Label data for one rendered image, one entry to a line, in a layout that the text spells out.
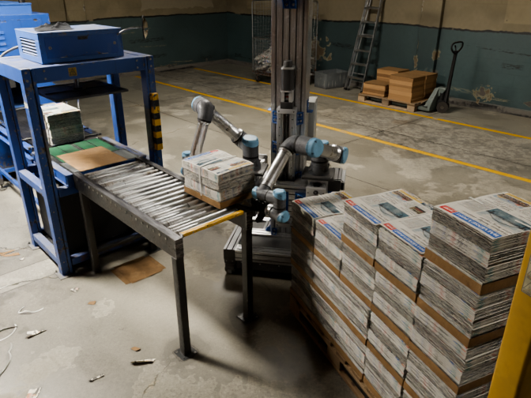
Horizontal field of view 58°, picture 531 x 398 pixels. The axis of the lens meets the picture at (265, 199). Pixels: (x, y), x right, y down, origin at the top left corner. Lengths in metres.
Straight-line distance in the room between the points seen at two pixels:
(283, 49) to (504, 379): 2.50
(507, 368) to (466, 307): 0.38
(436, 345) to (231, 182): 1.48
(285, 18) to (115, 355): 2.39
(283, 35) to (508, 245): 2.16
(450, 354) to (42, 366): 2.27
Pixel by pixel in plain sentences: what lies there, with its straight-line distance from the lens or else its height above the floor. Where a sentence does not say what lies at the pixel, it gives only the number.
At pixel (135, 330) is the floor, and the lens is 3.33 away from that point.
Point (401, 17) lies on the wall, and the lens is 10.11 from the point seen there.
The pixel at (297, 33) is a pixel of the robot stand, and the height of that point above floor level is 1.74.
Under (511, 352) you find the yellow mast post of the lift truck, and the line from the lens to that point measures 1.55.
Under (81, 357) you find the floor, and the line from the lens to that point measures 3.23.
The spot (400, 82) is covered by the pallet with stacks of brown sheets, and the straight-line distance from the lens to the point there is 8.91.
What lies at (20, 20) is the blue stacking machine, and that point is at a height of 1.68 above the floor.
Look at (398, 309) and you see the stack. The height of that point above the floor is 0.73.
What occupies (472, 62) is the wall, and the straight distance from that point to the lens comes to 9.45.
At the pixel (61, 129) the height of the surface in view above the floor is 0.92.
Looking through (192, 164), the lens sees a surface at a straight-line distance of 3.01.
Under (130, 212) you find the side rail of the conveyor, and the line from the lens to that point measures 2.99.
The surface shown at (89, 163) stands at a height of 0.80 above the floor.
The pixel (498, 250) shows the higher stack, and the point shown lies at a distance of 1.79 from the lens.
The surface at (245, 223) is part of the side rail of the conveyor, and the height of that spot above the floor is 0.73.
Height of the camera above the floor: 2.06
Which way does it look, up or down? 24 degrees down
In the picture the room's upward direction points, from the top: straight up
